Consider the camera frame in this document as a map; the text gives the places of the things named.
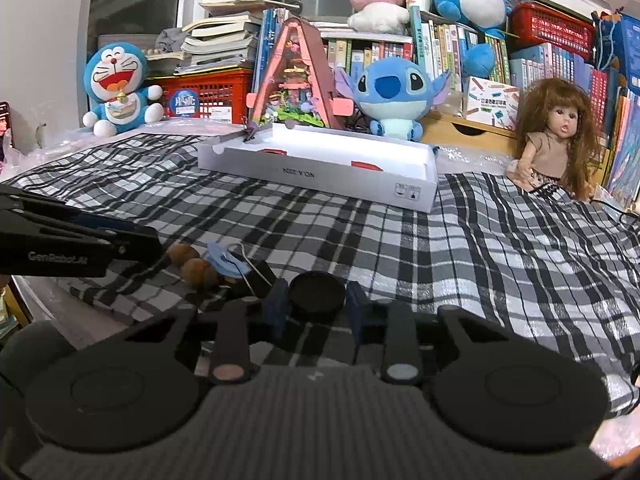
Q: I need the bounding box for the black white plaid cloth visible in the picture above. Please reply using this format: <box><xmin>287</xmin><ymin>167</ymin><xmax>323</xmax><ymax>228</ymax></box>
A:
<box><xmin>10</xmin><ymin>134</ymin><xmax>639</xmax><ymax>416</ymax></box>

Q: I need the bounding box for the white cardboard box tray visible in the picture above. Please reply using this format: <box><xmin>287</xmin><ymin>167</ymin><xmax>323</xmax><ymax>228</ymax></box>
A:
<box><xmin>196</xmin><ymin>124</ymin><xmax>438</xmax><ymax>212</ymax></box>

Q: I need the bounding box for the red plastic basket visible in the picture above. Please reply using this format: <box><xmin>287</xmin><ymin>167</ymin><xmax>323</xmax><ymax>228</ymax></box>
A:
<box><xmin>148</xmin><ymin>68</ymin><xmax>253</xmax><ymax>125</ymax></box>
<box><xmin>510</xmin><ymin>1</ymin><xmax>594</xmax><ymax>61</ymax></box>

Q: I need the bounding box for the brown walnut back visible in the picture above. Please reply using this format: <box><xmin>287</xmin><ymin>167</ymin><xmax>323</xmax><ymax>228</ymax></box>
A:
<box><xmin>166</xmin><ymin>243</ymin><xmax>200</xmax><ymax>268</ymax></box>

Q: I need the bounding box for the brown walnut front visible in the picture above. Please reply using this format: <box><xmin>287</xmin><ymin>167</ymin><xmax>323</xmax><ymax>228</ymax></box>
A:
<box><xmin>180</xmin><ymin>258</ymin><xmax>218</xmax><ymax>288</ymax></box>

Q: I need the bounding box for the Doraemon plush toy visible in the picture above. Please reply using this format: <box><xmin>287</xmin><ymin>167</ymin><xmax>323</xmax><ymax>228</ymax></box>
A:
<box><xmin>82</xmin><ymin>42</ymin><xmax>164</xmax><ymax>138</ymax></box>

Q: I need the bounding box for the brown haired baby doll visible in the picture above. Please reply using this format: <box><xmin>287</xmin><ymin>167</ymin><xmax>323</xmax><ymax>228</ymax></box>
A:
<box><xmin>506</xmin><ymin>78</ymin><xmax>599</xmax><ymax>200</ymax></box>

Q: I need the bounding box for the red plastic piece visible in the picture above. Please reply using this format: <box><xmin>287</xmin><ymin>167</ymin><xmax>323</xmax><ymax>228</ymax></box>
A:
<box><xmin>260</xmin><ymin>148</ymin><xmax>288</xmax><ymax>156</ymax></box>
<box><xmin>350</xmin><ymin>160</ymin><xmax>384</xmax><ymax>172</ymax></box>

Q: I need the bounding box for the brown walnut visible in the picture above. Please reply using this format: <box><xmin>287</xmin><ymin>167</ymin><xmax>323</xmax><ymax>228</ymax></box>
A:
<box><xmin>180</xmin><ymin>258</ymin><xmax>218</xmax><ymax>288</ymax></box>
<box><xmin>166</xmin><ymin>243</ymin><xmax>200</xmax><ymax>268</ymax></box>

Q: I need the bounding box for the wooden drawer box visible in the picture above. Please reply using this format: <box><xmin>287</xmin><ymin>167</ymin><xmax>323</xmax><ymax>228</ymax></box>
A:
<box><xmin>421</xmin><ymin>110</ymin><xmax>518</xmax><ymax>158</ymax></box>

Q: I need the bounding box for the red plastic basket left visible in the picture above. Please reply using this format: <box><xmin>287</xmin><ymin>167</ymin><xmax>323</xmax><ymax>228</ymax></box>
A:
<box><xmin>148</xmin><ymin>68</ymin><xmax>253</xmax><ymax>125</ymax></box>

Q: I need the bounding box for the pink triangular miniature house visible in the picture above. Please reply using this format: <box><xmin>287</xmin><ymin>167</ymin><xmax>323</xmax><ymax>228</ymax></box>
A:
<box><xmin>246</xmin><ymin>18</ymin><xmax>354</xmax><ymax>129</ymax></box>

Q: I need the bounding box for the stack of books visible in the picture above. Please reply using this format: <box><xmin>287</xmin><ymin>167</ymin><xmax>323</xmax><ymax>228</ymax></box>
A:
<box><xmin>174</xmin><ymin>0</ymin><xmax>302</xmax><ymax>76</ymax></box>

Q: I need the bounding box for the blue plastic clip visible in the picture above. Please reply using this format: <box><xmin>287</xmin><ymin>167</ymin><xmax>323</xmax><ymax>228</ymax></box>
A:
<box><xmin>204</xmin><ymin>242</ymin><xmax>250</xmax><ymax>280</ymax></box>

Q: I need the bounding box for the red plastic basket right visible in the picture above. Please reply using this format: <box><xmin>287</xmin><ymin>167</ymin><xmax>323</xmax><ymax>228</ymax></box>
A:
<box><xmin>510</xmin><ymin>1</ymin><xmax>594</xmax><ymax>61</ymax></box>

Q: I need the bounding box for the black round lid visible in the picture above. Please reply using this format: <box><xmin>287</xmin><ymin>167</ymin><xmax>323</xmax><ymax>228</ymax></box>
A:
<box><xmin>288</xmin><ymin>271</ymin><xmax>345</xmax><ymax>325</ymax></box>

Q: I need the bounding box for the black binder clip on box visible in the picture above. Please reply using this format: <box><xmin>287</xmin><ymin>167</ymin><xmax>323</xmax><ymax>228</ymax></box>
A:
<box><xmin>243</xmin><ymin>122</ymin><xmax>260</xmax><ymax>143</ymax></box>

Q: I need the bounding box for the white label printer box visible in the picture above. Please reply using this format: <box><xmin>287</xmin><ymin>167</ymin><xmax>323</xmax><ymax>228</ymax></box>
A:
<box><xmin>464</xmin><ymin>77</ymin><xmax>520</xmax><ymax>130</ymax></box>

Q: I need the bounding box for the blue Stitch plush toy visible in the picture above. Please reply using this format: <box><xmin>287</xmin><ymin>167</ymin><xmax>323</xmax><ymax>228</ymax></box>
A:
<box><xmin>333</xmin><ymin>58</ymin><xmax>451</xmax><ymax>142</ymax></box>

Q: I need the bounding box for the black binder clip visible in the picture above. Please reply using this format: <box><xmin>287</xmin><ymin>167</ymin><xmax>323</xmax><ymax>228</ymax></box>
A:
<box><xmin>243</xmin><ymin>122</ymin><xmax>260</xmax><ymax>143</ymax></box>
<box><xmin>227</xmin><ymin>243</ymin><xmax>277</xmax><ymax>298</ymax></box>

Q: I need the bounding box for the blue paper bag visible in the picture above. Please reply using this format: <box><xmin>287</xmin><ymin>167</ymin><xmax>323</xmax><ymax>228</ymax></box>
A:
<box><xmin>591</xmin><ymin>9</ymin><xmax>640</xmax><ymax>93</ymax></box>

